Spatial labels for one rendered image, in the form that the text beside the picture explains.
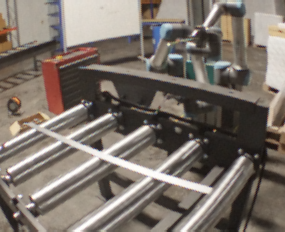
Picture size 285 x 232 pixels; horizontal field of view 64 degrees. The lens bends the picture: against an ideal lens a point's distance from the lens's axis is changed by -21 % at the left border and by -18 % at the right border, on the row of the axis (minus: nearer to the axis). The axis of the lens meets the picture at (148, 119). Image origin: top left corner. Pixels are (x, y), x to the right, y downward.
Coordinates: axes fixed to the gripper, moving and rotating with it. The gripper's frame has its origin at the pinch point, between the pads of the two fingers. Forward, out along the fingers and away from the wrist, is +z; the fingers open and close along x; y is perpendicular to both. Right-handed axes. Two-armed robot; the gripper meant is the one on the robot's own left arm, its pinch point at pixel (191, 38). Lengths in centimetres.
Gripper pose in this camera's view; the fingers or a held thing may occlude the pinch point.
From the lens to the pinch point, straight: 140.1
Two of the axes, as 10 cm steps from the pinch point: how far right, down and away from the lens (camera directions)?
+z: -6.3, 3.7, -6.8
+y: -7.8, -2.4, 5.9
